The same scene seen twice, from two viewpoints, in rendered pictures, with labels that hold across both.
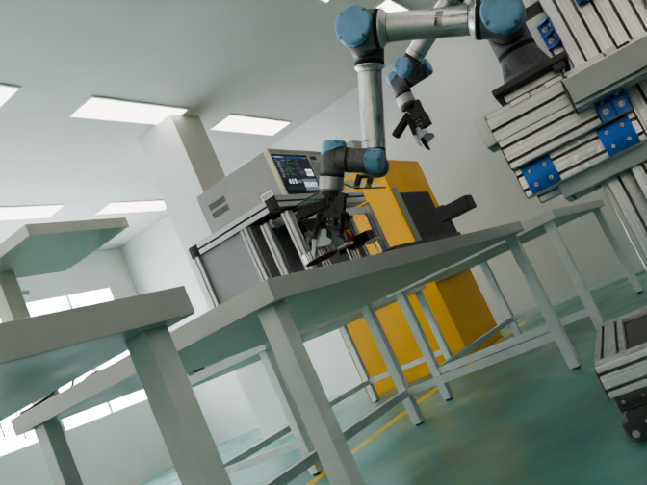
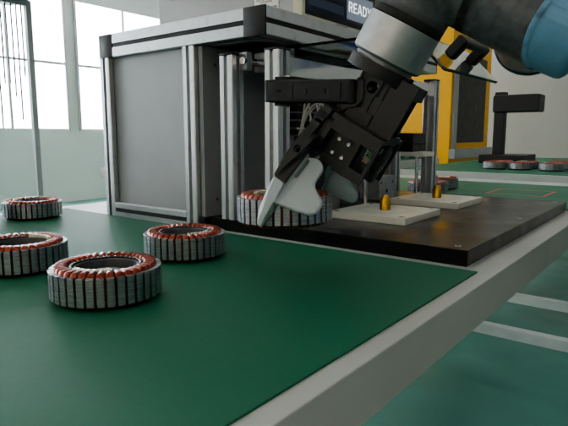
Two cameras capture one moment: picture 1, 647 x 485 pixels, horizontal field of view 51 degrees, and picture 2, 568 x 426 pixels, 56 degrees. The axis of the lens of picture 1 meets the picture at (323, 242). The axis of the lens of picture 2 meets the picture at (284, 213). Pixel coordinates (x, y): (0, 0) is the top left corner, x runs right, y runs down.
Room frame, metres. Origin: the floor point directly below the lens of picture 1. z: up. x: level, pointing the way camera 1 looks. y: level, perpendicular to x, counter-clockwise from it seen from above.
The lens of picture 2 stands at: (1.46, -0.07, 0.92)
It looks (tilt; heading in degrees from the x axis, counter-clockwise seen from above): 8 degrees down; 9
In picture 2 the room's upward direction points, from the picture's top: straight up
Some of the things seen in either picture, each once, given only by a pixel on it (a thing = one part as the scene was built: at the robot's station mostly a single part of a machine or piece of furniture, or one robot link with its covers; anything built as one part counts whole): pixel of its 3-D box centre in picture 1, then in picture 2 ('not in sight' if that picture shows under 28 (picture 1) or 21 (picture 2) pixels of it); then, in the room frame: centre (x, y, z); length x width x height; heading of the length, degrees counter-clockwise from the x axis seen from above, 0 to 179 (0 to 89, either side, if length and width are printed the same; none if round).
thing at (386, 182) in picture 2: not in sight; (377, 186); (2.72, -0.10, 0.80); 0.07 x 0.05 x 0.06; 151
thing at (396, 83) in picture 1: (399, 84); not in sight; (2.79, -0.57, 1.45); 0.09 x 0.08 x 0.11; 61
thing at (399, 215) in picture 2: not in sight; (385, 212); (2.44, -0.10, 0.78); 0.15 x 0.15 x 0.01; 61
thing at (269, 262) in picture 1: (313, 255); (309, 133); (2.67, 0.06, 0.92); 0.66 x 0.01 x 0.30; 151
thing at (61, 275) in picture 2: not in sight; (106, 278); (1.96, 0.20, 0.77); 0.11 x 0.11 x 0.04
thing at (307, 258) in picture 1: (320, 254); (284, 206); (2.07, 0.03, 0.83); 0.11 x 0.11 x 0.04
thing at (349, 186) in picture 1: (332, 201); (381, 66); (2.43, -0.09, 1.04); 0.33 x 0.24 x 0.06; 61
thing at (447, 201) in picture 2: not in sight; (436, 199); (2.65, -0.22, 0.78); 0.15 x 0.15 x 0.01; 61
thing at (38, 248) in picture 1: (71, 313); not in sight; (2.03, 0.78, 0.98); 0.37 x 0.35 x 0.46; 151
